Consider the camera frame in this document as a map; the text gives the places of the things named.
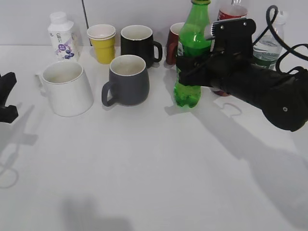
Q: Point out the dark red ceramic mug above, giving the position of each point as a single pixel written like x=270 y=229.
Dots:
x=172 y=43

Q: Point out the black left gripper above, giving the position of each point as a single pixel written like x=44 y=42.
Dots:
x=7 y=113

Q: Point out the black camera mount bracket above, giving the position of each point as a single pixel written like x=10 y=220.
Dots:
x=232 y=36

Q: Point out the green plastic soda bottle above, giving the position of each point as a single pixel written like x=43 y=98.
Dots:
x=191 y=44

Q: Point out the red cola bottle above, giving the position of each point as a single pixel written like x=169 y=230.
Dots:
x=230 y=9

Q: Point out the white ceramic mug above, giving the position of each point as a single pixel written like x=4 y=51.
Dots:
x=67 y=88

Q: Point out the brown coffee drink bottle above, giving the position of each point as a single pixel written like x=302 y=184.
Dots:
x=219 y=92

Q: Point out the clear water bottle green label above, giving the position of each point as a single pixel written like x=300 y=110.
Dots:
x=267 y=50

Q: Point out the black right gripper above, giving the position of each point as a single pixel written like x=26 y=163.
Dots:
x=283 y=98

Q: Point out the black ceramic mug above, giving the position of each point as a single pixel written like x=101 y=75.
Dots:
x=138 y=40

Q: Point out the white yogurt bottle blueberry label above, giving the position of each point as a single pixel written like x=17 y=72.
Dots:
x=63 y=37

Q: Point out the grey ceramic mug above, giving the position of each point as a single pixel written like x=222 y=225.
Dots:
x=128 y=81

